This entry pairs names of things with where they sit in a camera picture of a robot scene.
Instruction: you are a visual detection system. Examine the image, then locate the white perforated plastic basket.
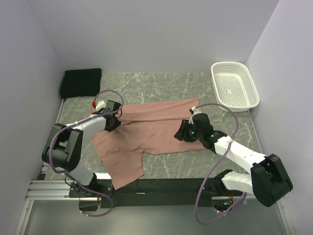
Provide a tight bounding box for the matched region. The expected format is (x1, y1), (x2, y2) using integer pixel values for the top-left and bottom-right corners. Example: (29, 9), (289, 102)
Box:
(211, 62), (260, 112)

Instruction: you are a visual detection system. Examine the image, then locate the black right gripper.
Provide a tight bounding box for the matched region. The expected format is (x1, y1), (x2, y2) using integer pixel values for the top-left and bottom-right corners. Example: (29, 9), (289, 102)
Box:
(174, 119), (203, 142)

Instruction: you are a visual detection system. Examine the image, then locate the pink graphic t-shirt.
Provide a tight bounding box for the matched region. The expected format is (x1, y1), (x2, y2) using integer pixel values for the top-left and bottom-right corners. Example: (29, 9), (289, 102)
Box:
(91, 98), (204, 189)

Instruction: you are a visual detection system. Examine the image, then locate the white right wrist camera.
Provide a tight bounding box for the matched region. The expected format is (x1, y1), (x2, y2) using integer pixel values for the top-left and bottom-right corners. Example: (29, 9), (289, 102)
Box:
(189, 106), (202, 116)

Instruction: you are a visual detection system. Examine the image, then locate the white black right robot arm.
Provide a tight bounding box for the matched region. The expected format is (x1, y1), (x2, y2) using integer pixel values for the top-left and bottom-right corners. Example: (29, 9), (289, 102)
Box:
(174, 113), (293, 207)

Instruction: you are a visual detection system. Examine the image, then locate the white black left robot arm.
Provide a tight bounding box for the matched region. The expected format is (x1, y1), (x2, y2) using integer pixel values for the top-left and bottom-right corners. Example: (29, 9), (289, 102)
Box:
(42, 100), (123, 197)

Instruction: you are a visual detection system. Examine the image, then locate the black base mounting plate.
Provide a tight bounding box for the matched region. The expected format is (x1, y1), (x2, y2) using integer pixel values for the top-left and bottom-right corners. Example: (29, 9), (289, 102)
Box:
(68, 178), (243, 209)

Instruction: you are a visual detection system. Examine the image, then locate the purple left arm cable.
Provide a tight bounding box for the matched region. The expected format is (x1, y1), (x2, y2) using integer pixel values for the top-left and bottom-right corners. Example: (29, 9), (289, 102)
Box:
(48, 90), (124, 218)

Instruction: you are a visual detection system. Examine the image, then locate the folded black t-shirt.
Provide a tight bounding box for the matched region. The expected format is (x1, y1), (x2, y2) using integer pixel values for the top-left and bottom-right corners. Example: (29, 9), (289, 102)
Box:
(59, 68), (102, 99)

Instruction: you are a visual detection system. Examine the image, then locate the aluminium extrusion rail frame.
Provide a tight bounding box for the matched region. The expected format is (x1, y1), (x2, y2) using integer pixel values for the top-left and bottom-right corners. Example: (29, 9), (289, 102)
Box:
(13, 100), (294, 235)

